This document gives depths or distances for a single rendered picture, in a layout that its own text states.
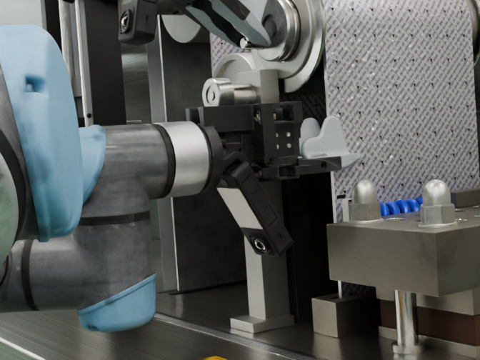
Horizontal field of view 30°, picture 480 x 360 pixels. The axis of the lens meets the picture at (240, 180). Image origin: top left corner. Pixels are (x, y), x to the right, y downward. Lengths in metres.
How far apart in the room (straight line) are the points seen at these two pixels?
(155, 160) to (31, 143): 0.42
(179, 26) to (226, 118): 0.40
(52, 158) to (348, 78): 0.63
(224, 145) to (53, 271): 0.22
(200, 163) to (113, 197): 0.10
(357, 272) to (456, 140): 0.28
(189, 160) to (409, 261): 0.23
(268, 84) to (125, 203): 0.29
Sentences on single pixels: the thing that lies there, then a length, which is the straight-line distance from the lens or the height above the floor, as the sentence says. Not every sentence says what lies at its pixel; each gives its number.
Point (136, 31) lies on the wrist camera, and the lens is 0.96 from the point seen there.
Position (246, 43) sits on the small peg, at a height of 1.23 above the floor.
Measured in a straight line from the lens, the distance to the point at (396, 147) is 1.07.
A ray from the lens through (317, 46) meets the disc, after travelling 1.01.
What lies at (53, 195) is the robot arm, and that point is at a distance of 0.45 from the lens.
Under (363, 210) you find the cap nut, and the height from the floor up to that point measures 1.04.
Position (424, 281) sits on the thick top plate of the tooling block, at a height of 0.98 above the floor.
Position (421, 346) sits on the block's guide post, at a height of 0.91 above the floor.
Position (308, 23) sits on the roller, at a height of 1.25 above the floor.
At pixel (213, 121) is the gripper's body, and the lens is 0.90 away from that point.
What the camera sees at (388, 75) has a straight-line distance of 1.07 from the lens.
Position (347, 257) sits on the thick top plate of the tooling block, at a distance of 0.94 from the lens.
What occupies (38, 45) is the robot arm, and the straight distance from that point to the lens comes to 0.46.
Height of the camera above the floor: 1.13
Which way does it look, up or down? 3 degrees down
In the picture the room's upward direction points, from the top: 4 degrees counter-clockwise
